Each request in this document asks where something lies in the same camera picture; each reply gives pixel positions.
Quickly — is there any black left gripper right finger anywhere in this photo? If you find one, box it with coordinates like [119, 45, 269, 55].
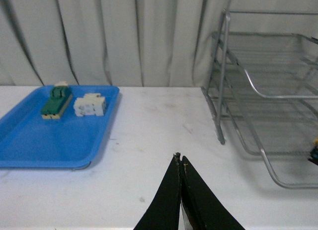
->
[180, 156, 244, 230]

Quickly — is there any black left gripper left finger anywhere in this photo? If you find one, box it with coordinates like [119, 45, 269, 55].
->
[134, 153, 181, 230]

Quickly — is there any yellow blue black object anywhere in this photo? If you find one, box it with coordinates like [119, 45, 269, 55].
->
[308, 138, 318, 165]

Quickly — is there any silver three-tier mesh rack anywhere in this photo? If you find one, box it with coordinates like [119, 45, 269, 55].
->
[202, 9, 318, 189]

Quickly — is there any green and yellow button block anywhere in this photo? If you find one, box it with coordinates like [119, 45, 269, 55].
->
[41, 81, 73, 119]

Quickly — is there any blue plastic tray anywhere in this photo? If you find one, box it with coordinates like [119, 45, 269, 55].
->
[0, 85, 119, 168]

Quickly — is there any grey curtain backdrop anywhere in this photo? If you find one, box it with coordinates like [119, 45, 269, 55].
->
[0, 0, 318, 87]

